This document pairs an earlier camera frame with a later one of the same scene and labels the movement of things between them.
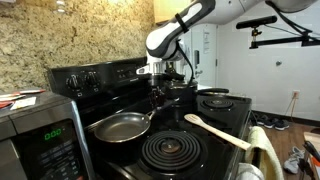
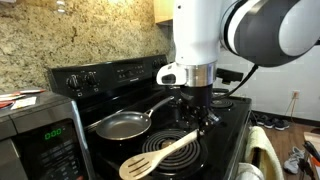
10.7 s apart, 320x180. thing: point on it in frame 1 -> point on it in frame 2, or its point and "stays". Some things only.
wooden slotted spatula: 217,133 -> 141,164
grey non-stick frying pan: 123,127 stays
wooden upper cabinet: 166,9 stays
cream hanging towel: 270,161 stays
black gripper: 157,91 -> 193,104
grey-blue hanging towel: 248,172 stays
